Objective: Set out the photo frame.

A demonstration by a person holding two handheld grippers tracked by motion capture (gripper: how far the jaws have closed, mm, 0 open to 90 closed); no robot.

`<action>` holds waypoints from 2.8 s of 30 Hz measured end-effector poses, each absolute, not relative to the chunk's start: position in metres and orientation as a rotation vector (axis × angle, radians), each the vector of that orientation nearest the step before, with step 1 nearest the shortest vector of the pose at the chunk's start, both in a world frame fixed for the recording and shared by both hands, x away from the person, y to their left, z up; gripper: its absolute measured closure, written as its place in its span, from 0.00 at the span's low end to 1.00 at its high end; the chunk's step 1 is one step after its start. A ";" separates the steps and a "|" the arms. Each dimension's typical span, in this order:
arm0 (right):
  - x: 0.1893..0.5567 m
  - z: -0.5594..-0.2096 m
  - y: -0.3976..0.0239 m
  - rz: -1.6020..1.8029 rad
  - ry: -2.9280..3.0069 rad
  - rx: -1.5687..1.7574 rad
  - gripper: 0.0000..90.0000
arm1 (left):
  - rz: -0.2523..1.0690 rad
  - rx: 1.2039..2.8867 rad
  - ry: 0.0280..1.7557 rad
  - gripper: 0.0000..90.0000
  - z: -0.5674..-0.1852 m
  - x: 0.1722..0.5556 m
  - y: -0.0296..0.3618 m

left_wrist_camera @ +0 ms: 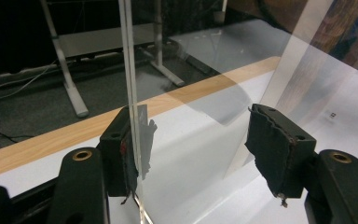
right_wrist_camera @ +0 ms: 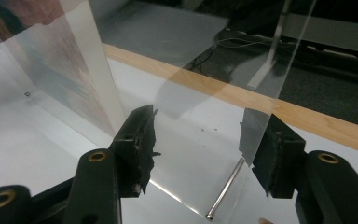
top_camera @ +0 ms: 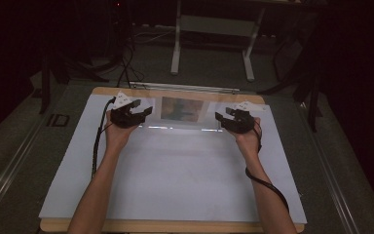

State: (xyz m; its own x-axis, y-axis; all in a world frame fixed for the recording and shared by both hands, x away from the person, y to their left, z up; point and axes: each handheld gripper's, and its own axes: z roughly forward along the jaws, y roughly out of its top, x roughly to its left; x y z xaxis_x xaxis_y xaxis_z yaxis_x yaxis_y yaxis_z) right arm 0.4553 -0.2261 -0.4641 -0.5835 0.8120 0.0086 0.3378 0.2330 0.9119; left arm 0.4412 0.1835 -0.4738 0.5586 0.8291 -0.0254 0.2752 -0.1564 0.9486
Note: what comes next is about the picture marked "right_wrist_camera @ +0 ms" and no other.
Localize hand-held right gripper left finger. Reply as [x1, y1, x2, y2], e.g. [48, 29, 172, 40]
[109, 104, 162, 199]

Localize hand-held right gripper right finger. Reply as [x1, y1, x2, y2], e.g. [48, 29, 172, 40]
[251, 113, 308, 200]

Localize photo paper sheet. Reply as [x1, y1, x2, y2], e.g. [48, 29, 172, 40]
[0, 0, 117, 136]

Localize clear acrylic frame plate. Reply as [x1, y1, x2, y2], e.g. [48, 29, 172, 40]
[0, 0, 127, 139]
[87, 0, 319, 166]

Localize white table mat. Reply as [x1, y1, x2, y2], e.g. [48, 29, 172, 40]
[0, 46, 358, 224]

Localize metal frame pin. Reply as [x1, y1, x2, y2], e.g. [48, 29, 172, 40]
[205, 157, 247, 221]

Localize floor cables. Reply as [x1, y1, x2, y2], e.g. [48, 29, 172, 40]
[186, 27, 296, 71]

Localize white desk frame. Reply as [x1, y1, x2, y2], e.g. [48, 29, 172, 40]
[246, 0, 358, 90]

